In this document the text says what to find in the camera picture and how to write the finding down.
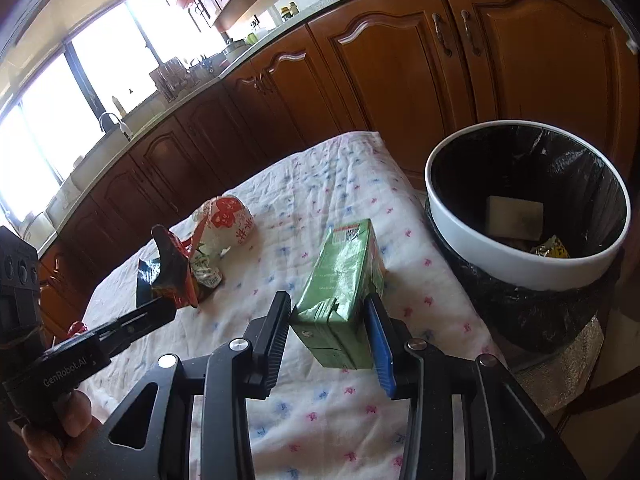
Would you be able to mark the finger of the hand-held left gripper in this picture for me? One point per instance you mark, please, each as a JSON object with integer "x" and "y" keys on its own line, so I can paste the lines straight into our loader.
{"x": 135, "y": 316}
{"x": 145, "y": 329}

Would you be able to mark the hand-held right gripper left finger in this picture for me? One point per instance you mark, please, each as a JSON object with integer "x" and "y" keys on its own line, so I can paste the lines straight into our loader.
{"x": 275, "y": 345}

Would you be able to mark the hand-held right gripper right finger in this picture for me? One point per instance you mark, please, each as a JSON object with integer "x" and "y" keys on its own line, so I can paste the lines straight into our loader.
{"x": 380, "y": 355}

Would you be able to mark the dark red snack wrapper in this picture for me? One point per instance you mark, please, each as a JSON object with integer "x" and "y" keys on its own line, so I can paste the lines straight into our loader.
{"x": 172, "y": 270}

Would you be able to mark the green drink carton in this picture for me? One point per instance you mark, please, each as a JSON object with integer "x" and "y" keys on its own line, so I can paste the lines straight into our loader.
{"x": 345, "y": 280}

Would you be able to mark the white bin with black bag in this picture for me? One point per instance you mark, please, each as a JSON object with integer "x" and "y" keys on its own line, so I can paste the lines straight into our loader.
{"x": 465, "y": 240}

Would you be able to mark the yellow wrapper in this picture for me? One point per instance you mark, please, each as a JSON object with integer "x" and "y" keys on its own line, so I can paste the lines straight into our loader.
{"x": 550, "y": 249}

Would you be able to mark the person's left hand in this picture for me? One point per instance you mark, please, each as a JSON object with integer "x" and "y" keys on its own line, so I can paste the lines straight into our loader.
{"x": 75, "y": 410}

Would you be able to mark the red drink can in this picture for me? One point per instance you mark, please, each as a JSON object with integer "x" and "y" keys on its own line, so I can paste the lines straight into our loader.
{"x": 76, "y": 329}

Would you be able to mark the red and white plastic bag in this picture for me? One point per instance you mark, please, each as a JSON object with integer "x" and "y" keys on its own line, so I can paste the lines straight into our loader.
{"x": 227, "y": 220}

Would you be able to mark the white flower printed blanket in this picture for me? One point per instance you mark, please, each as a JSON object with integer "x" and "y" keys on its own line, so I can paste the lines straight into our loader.
{"x": 325, "y": 185}

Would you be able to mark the silver foil mat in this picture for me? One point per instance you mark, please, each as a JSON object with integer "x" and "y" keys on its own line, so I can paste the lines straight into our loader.
{"x": 565, "y": 365}

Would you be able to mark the curved sink faucet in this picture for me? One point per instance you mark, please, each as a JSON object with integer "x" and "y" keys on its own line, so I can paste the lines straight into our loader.
{"x": 107, "y": 119}

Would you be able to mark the small bottle on windowsill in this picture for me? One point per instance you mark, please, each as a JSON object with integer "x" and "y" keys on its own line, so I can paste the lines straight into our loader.
{"x": 118, "y": 105}

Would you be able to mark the dish rack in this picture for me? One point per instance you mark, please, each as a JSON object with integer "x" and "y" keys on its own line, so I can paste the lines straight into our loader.
{"x": 167, "y": 77}

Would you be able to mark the metal utensil holder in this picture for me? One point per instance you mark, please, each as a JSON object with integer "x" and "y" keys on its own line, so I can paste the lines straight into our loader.
{"x": 202, "y": 66}

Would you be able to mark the kitchen window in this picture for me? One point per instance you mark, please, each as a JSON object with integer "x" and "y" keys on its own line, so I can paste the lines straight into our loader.
{"x": 115, "y": 50}

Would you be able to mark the white lidded pot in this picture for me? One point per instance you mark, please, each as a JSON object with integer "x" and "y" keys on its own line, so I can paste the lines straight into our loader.
{"x": 235, "y": 49}

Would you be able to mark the wooden base cabinets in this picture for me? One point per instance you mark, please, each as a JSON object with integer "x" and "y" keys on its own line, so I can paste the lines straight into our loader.
{"x": 400, "y": 60}

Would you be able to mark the grey kitchen countertop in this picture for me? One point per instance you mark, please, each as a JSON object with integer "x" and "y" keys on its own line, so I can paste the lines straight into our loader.
{"x": 300, "y": 17}

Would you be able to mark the group of seasoning bottles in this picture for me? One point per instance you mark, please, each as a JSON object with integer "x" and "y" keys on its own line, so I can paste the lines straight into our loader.
{"x": 290, "y": 10}

